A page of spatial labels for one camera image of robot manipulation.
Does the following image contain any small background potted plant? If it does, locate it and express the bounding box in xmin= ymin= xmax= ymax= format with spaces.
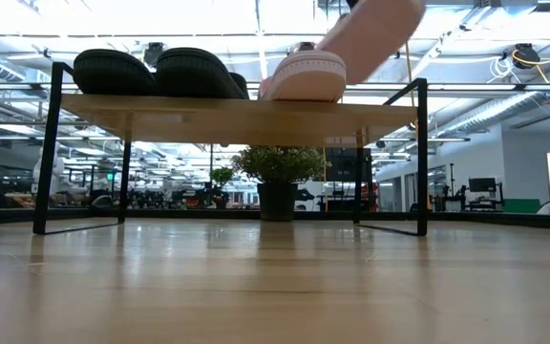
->
xmin=209 ymin=166 xmax=235 ymax=210

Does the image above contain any black slide sandal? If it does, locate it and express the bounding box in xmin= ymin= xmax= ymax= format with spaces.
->
xmin=72 ymin=49 xmax=159 ymax=97
xmin=154 ymin=46 xmax=251 ymax=100

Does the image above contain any green potted plant black pot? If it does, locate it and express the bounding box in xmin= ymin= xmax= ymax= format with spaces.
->
xmin=230 ymin=144 xmax=330 ymax=223

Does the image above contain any black metal table frame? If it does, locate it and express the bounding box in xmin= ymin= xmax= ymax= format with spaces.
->
xmin=0 ymin=207 xmax=550 ymax=232

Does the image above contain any pink slide sandal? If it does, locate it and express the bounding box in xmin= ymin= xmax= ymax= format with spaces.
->
xmin=258 ymin=50 xmax=348 ymax=103
xmin=313 ymin=0 xmax=427 ymax=86

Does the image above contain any black monitor on stand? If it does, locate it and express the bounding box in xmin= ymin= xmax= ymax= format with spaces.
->
xmin=467 ymin=177 xmax=506 ymax=212

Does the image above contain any green panel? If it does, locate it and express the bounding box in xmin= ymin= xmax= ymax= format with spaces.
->
xmin=502 ymin=198 xmax=542 ymax=215

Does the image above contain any black ceiling cable reel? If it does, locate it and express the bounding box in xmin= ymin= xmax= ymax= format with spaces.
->
xmin=142 ymin=41 xmax=166 ymax=68
xmin=511 ymin=42 xmax=543 ymax=71

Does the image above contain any wooden shelf with black legs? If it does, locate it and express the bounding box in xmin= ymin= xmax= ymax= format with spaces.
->
xmin=32 ymin=60 xmax=430 ymax=238

